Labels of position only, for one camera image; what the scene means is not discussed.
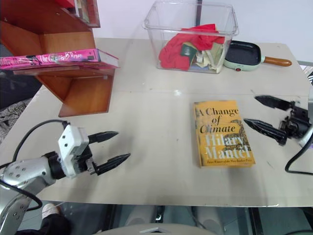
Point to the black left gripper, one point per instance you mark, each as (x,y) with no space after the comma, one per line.
(89,164)

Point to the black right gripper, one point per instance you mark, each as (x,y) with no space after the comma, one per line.
(298,122)

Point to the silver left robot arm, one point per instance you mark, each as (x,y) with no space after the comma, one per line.
(27,171)

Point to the yellow paperback book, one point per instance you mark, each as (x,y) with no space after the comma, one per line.
(222,137)

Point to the wooden bookshelf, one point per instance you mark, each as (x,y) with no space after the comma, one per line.
(83,98)

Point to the pink hardcover book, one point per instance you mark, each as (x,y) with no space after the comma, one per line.
(61,57)

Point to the black striped object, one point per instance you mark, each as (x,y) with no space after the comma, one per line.
(310,78)

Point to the black table leg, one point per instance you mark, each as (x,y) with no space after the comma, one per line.
(112,218)
(256,220)

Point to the green electric frying pan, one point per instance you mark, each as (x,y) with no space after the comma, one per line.
(242,52)

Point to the grey rounded robot body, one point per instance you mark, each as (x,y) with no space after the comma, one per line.
(127,230)

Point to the white shoe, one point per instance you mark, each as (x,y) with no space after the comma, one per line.
(50,210)

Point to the cream crumpled papers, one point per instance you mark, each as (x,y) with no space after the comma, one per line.
(207,58)

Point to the black trouser leg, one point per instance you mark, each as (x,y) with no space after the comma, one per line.
(55,225)

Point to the grey patterned cloth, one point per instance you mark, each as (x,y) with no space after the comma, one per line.
(9,115)

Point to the dark green booklet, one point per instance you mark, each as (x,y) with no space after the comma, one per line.
(188,50)

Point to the red cloth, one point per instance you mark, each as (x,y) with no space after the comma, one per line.
(176,54)

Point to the black pole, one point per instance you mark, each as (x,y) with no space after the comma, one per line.
(197,7)

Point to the clear plastic storage bin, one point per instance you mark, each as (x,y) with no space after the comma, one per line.
(171,24)

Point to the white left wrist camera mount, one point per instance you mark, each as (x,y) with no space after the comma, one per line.
(72,144)

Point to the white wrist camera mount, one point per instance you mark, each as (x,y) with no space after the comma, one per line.
(308,137)
(72,144)

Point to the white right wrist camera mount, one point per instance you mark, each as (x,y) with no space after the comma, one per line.
(308,137)

